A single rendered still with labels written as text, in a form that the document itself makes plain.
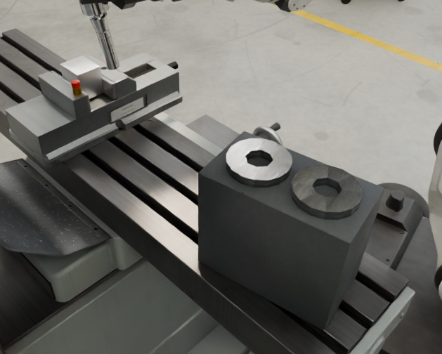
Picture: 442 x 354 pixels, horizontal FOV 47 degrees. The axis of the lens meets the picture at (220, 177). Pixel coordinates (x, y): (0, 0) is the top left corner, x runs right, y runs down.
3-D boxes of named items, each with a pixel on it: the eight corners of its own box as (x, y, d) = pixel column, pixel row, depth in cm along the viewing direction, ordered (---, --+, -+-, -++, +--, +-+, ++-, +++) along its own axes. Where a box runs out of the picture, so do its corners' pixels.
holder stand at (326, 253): (237, 216, 88) (244, 121, 75) (357, 274, 79) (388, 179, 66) (197, 261, 80) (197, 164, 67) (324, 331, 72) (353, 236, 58)
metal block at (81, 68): (86, 81, 105) (82, 55, 102) (103, 93, 102) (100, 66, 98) (65, 90, 103) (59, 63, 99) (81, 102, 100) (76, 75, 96)
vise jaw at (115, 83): (101, 68, 111) (99, 51, 108) (137, 90, 104) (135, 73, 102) (78, 77, 107) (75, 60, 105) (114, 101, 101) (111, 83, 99)
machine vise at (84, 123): (143, 75, 123) (139, 33, 115) (185, 100, 115) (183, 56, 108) (8, 135, 103) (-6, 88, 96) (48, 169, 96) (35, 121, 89)
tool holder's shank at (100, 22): (109, 6, 87) (125, 62, 94) (93, 4, 88) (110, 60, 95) (98, 15, 85) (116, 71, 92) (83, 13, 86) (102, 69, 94)
